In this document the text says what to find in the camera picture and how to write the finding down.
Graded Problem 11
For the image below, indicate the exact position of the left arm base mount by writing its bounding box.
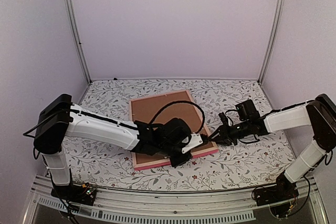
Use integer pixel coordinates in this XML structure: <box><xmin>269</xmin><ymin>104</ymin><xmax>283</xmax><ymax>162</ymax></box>
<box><xmin>51</xmin><ymin>183</ymin><xmax>97</xmax><ymax>206</ymax></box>

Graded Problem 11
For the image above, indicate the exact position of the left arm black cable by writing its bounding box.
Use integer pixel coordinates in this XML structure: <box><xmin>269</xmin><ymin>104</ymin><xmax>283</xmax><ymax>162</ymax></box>
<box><xmin>149</xmin><ymin>100</ymin><xmax>205</xmax><ymax>134</ymax></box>

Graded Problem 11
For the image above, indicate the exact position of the front aluminium rail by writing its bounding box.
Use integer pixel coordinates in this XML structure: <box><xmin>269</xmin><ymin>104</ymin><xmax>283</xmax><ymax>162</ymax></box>
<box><xmin>23</xmin><ymin>176</ymin><xmax>331</xmax><ymax>223</ymax></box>

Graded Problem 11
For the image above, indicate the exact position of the right aluminium corner post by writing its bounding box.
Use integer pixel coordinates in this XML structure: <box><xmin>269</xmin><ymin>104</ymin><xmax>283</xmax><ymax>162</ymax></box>
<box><xmin>258</xmin><ymin>0</ymin><xmax>285</xmax><ymax>86</ymax></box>

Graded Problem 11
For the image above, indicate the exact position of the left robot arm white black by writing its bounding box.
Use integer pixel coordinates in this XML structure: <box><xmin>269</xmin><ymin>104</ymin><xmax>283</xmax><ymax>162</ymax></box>
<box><xmin>23</xmin><ymin>94</ymin><xmax>204</xmax><ymax>200</ymax></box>

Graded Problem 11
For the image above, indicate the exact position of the pink wooden picture frame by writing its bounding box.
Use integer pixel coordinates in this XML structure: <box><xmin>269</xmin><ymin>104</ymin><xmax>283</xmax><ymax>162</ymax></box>
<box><xmin>128</xmin><ymin>90</ymin><xmax>219</xmax><ymax>172</ymax></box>

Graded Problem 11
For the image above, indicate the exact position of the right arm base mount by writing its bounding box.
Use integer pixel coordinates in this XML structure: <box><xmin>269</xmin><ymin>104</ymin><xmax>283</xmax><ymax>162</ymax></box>
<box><xmin>251</xmin><ymin>186</ymin><xmax>299</xmax><ymax>219</ymax></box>

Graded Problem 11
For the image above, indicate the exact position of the brown cardboard backing board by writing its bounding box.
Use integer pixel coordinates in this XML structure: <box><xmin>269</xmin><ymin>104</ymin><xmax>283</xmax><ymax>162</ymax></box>
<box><xmin>130</xmin><ymin>92</ymin><xmax>215</xmax><ymax>166</ymax></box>

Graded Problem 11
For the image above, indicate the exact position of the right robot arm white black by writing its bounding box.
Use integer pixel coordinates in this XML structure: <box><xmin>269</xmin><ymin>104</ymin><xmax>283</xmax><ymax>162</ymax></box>
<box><xmin>208</xmin><ymin>94</ymin><xmax>335</xmax><ymax>201</ymax></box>

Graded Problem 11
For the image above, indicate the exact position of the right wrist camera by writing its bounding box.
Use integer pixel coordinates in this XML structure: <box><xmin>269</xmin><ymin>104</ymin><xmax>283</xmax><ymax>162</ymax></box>
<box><xmin>218</xmin><ymin>112</ymin><xmax>233</xmax><ymax>126</ymax></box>

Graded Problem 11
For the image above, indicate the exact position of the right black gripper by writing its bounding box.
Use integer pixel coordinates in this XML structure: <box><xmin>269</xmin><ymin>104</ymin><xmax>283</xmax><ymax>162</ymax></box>
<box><xmin>208</xmin><ymin>120</ymin><xmax>251</xmax><ymax>146</ymax></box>

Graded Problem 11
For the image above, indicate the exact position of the left aluminium corner post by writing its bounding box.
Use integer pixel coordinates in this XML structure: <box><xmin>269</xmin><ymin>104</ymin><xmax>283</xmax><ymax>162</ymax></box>
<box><xmin>64</xmin><ymin>0</ymin><xmax>92</xmax><ymax>84</ymax></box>

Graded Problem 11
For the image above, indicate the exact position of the aluminium corner post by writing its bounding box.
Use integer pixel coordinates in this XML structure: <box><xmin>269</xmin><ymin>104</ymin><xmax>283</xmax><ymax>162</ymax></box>
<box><xmin>64</xmin><ymin>0</ymin><xmax>92</xmax><ymax>84</ymax></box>
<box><xmin>258</xmin><ymin>0</ymin><xmax>285</xmax><ymax>86</ymax></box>

